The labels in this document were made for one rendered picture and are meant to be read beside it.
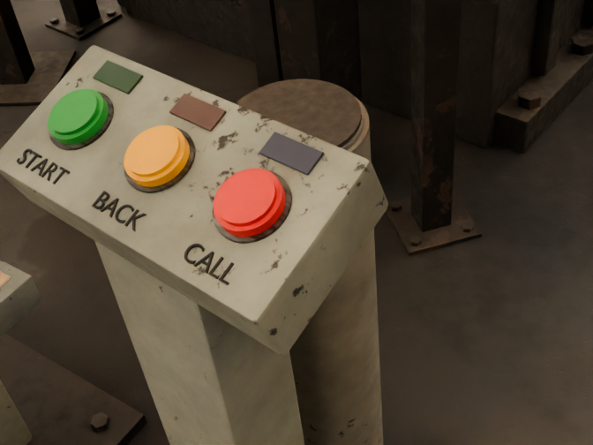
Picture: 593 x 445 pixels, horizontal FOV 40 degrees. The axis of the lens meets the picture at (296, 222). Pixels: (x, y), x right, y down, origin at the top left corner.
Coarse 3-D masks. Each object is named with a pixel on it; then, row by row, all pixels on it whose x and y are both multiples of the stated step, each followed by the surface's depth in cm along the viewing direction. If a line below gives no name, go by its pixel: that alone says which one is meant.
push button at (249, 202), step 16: (240, 176) 44; (256, 176) 44; (272, 176) 44; (224, 192) 44; (240, 192) 44; (256, 192) 43; (272, 192) 43; (224, 208) 44; (240, 208) 43; (256, 208) 43; (272, 208) 43; (224, 224) 43; (240, 224) 43; (256, 224) 43; (272, 224) 43
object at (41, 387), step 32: (0, 352) 115; (32, 352) 114; (0, 384) 95; (32, 384) 110; (64, 384) 110; (0, 416) 97; (32, 416) 106; (64, 416) 106; (96, 416) 104; (128, 416) 105
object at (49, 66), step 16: (0, 0) 160; (0, 16) 160; (0, 32) 163; (16, 32) 167; (0, 48) 165; (16, 48) 167; (0, 64) 168; (16, 64) 168; (32, 64) 174; (48, 64) 176; (64, 64) 175; (0, 80) 171; (16, 80) 171; (32, 80) 172; (48, 80) 171; (0, 96) 168; (16, 96) 168; (32, 96) 167
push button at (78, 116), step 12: (72, 96) 52; (84, 96) 52; (96, 96) 52; (60, 108) 52; (72, 108) 51; (84, 108) 51; (96, 108) 51; (48, 120) 52; (60, 120) 51; (72, 120) 51; (84, 120) 51; (96, 120) 51; (60, 132) 51; (72, 132) 51; (84, 132) 50; (72, 144) 51
